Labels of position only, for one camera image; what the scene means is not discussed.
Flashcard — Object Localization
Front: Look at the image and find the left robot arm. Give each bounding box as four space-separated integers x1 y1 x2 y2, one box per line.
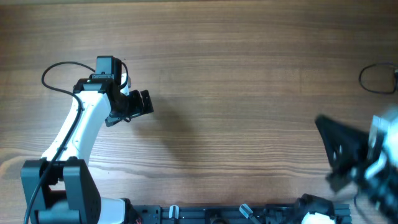
21 56 154 223

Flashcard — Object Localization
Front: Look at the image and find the left camera black cable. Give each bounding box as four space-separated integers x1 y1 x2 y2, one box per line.
23 61 96 224

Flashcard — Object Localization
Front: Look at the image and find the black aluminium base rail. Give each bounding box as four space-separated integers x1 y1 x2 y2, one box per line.
133 203 352 224

